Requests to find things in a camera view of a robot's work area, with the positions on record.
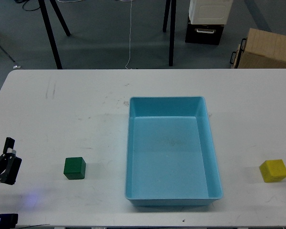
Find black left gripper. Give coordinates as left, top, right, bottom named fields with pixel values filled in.
left=0, top=137, right=22, bottom=185

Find yellow wooden block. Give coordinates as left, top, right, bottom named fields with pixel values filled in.
left=259, top=159, right=286, bottom=183

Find green wooden block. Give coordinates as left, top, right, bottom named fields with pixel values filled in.
left=63, top=157, right=86, bottom=180

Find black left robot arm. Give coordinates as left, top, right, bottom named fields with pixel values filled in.
left=0, top=137, right=22, bottom=229

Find light blue plastic box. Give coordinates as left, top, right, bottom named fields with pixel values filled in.
left=125, top=96, right=223, bottom=206

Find white appliance box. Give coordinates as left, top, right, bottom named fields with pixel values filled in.
left=188, top=0, right=233, bottom=25

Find black left table legs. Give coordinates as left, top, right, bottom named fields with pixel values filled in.
left=37, top=0, right=72, bottom=70

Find black table legs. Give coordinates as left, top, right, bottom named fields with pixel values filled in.
left=37, top=0, right=72, bottom=70
left=162, top=0, right=177, bottom=67

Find black right table legs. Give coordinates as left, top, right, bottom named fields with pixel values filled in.
left=162, top=0, right=177, bottom=67

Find dark drawer box with handle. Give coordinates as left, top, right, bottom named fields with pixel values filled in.
left=185, top=18, right=225, bottom=45

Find white hanging cord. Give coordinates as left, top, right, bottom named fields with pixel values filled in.
left=125, top=0, right=133, bottom=70

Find black cable on floor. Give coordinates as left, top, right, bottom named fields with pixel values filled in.
left=14, top=0, right=40, bottom=11

